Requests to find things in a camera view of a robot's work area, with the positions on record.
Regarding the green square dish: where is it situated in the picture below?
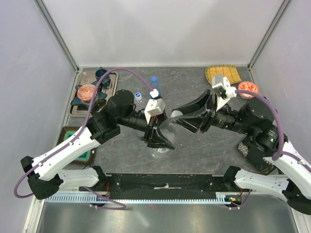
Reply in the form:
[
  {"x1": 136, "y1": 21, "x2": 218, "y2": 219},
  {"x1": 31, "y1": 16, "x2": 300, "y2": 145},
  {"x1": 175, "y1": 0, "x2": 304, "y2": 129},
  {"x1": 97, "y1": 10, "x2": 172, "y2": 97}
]
[{"x1": 59, "y1": 126, "x2": 98, "y2": 167}]

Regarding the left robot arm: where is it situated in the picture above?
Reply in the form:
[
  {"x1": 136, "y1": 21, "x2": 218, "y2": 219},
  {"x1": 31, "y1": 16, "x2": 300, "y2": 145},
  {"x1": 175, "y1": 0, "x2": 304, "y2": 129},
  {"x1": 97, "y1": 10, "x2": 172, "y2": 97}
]
[{"x1": 21, "y1": 90, "x2": 174, "y2": 200}]

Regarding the yellow woven tray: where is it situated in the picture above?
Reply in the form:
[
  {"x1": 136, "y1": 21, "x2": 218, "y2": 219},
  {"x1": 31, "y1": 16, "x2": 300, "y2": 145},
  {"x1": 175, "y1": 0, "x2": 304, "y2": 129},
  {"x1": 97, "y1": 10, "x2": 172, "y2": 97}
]
[{"x1": 205, "y1": 65, "x2": 242, "y2": 84}]

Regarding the slotted cable duct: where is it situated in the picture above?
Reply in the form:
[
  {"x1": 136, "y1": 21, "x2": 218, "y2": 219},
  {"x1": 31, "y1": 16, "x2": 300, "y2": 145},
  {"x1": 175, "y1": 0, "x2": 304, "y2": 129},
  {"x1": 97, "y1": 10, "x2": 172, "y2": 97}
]
[{"x1": 45, "y1": 190, "x2": 233, "y2": 204}]

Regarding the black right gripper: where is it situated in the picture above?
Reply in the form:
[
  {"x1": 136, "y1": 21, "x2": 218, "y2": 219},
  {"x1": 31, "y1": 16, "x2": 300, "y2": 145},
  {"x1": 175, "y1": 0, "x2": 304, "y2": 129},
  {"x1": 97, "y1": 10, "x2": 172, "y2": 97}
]
[{"x1": 170, "y1": 87, "x2": 252, "y2": 133}]

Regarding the red floral bowl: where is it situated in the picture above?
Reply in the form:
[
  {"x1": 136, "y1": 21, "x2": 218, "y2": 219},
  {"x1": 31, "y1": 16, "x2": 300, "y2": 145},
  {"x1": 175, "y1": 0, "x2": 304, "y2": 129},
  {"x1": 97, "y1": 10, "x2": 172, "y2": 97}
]
[{"x1": 238, "y1": 81, "x2": 259, "y2": 100}]

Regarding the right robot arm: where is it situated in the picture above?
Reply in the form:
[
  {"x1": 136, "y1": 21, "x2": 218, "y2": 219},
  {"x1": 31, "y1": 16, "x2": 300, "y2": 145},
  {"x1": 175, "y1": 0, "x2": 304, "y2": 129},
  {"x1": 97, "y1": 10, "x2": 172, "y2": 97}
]
[{"x1": 171, "y1": 90, "x2": 311, "y2": 215}]

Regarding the dark teal mug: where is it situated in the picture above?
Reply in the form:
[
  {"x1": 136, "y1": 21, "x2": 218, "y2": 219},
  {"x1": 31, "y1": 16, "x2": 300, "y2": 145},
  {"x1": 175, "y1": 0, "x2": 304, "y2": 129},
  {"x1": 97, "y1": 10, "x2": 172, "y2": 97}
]
[{"x1": 95, "y1": 67, "x2": 110, "y2": 84}]

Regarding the dark blue star plate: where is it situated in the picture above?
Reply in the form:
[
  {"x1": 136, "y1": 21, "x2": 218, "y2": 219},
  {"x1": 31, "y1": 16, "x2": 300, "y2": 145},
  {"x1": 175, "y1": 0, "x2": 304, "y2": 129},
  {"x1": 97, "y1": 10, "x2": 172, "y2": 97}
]
[{"x1": 70, "y1": 81, "x2": 107, "y2": 110}]

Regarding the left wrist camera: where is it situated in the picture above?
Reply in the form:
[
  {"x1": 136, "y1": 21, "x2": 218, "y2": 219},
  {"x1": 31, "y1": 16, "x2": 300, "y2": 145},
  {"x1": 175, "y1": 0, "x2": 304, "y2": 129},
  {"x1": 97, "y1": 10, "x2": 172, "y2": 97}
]
[{"x1": 144, "y1": 98, "x2": 165, "y2": 118}]

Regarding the clear bottle blue-white cap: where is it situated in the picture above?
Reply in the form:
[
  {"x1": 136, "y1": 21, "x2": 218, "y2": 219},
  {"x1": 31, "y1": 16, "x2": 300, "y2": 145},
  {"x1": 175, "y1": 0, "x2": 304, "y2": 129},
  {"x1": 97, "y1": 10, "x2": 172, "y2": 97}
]
[{"x1": 134, "y1": 92, "x2": 142, "y2": 103}]

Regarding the green-label Cestbon bottle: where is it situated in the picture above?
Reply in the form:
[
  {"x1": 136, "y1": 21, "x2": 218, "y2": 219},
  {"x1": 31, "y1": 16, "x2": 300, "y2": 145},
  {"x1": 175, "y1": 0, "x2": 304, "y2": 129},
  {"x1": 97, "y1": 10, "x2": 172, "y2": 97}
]
[{"x1": 136, "y1": 131, "x2": 145, "y2": 141}]

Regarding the white bottle cap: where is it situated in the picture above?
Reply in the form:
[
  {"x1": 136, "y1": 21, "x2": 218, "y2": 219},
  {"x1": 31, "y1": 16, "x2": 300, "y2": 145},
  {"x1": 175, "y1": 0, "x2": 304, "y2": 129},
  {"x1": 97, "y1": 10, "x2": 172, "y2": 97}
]
[{"x1": 171, "y1": 110, "x2": 183, "y2": 119}]

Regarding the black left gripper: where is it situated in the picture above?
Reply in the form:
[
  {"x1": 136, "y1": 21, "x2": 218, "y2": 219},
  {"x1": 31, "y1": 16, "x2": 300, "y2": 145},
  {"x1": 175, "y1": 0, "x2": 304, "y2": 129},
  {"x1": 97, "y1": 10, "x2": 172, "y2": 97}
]
[{"x1": 118, "y1": 108, "x2": 178, "y2": 149}]

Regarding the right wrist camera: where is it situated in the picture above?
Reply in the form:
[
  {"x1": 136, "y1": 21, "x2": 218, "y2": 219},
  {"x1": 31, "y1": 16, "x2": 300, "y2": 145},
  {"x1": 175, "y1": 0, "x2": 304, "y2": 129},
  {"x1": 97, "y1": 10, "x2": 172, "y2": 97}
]
[{"x1": 211, "y1": 74, "x2": 237, "y2": 111}]

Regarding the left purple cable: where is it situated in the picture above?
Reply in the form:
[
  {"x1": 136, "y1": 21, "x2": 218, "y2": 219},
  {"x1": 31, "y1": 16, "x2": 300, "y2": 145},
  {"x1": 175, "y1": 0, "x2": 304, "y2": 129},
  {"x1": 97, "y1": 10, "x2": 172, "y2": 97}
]
[{"x1": 14, "y1": 67, "x2": 160, "y2": 210}]

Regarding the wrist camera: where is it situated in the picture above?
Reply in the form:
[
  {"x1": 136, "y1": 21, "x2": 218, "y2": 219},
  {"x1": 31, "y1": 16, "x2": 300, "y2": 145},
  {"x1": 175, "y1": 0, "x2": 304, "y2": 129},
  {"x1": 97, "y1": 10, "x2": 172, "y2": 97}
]
[
  {"x1": 211, "y1": 74, "x2": 237, "y2": 111},
  {"x1": 144, "y1": 98, "x2": 165, "y2": 118}
]

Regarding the blue-label water bottle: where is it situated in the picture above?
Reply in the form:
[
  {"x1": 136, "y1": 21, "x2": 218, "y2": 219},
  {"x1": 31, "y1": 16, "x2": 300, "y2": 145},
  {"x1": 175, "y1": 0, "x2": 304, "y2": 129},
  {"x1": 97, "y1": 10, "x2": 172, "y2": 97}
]
[{"x1": 150, "y1": 76, "x2": 161, "y2": 99}]

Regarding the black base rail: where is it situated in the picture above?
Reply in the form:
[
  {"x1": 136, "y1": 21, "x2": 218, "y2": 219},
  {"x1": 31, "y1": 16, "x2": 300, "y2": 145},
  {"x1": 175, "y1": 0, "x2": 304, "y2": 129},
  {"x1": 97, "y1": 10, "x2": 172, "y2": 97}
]
[{"x1": 94, "y1": 173, "x2": 241, "y2": 193}]

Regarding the red-label clear bottle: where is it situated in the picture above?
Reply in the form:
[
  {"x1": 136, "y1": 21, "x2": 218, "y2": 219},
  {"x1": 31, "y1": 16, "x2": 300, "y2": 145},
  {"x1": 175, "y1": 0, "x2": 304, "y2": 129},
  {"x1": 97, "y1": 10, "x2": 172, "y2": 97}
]
[{"x1": 152, "y1": 119, "x2": 177, "y2": 159}]

